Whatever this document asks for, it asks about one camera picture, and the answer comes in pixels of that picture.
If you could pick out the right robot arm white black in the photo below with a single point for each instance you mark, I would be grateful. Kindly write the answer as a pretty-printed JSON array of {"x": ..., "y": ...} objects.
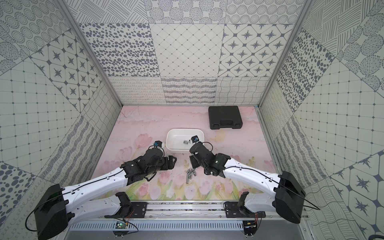
[{"x": 282, "y": 193}]

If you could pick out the white vented cable duct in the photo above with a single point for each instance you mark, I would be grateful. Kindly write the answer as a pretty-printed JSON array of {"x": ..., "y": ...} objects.
[{"x": 198, "y": 225}]

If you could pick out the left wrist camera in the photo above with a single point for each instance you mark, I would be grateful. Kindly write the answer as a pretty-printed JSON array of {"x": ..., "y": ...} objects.
[{"x": 158, "y": 144}]

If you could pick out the aluminium rail frame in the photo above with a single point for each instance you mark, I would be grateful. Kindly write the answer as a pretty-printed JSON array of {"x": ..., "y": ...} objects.
[{"x": 210, "y": 210}]

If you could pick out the chrome socket on desk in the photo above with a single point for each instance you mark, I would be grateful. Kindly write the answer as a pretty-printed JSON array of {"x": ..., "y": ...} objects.
[{"x": 191, "y": 172}]

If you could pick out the white plastic storage box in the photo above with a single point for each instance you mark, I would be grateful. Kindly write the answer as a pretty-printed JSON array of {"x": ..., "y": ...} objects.
[{"x": 175, "y": 138}]

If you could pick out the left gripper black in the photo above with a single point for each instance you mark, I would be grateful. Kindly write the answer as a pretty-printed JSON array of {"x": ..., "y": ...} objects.
[{"x": 165, "y": 162}]

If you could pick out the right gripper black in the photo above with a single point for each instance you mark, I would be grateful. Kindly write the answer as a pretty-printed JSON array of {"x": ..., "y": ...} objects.
[{"x": 194, "y": 162}]

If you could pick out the right circuit board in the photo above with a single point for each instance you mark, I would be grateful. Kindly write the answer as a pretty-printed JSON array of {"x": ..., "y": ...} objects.
[{"x": 250, "y": 228}]

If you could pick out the circuit board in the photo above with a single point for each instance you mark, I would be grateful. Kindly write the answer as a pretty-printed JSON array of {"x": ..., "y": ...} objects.
[
  {"x": 250, "y": 228},
  {"x": 121, "y": 225}
]

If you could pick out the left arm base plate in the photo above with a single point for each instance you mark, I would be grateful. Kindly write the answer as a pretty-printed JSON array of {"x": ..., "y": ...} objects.
[{"x": 134, "y": 210}]

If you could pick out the black plastic tool case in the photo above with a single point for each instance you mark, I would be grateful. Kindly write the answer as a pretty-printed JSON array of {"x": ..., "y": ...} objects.
[{"x": 225, "y": 117}]

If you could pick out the left circuit board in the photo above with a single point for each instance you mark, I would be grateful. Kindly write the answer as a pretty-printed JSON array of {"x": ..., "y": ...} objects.
[{"x": 121, "y": 225}]

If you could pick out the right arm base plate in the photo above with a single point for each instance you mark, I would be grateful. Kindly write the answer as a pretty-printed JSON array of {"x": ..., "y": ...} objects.
[{"x": 232, "y": 210}]

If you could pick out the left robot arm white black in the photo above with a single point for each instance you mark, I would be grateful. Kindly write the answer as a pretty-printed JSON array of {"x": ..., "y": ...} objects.
[{"x": 60, "y": 207}]

